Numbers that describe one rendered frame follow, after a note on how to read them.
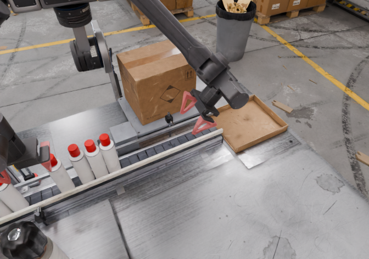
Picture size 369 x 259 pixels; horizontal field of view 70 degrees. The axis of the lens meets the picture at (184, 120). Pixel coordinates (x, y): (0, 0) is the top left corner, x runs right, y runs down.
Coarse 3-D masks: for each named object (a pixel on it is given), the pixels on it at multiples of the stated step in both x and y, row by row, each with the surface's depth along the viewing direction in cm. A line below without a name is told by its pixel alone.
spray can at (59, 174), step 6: (54, 156) 86; (54, 162) 86; (60, 162) 89; (54, 168) 87; (60, 168) 89; (54, 174) 88; (60, 174) 90; (66, 174) 93; (54, 180) 91; (60, 180) 91; (66, 180) 93; (60, 186) 93; (66, 186) 95; (72, 186) 98
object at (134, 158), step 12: (204, 132) 120; (168, 144) 115; (180, 144) 115; (132, 156) 111; (144, 156) 111; (168, 156) 111; (72, 180) 103; (108, 180) 103; (48, 192) 99; (60, 192) 99; (84, 192) 99; (24, 216) 92
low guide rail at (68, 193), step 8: (208, 136) 114; (184, 144) 111; (192, 144) 113; (168, 152) 108; (144, 160) 105; (152, 160) 106; (128, 168) 103; (104, 176) 100; (112, 176) 101; (88, 184) 97; (96, 184) 99; (64, 192) 95; (72, 192) 96; (48, 200) 93; (56, 200) 94; (32, 208) 91; (8, 216) 89; (16, 216) 90
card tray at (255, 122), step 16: (256, 96) 140; (224, 112) 136; (240, 112) 136; (256, 112) 136; (272, 112) 132; (224, 128) 128; (240, 128) 128; (256, 128) 128; (272, 128) 128; (240, 144) 121
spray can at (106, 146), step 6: (102, 138) 91; (108, 138) 92; (102, 144) 92; (108, 144) 93; (102, 150) 93; (108, 150) 93; (114, 150) 96; (108, 156) 96; (114, 156) 97; (108, 162) 98; (114, 162) 99; (108, 168) 102; (114, 168) 102; (120, 168) 105
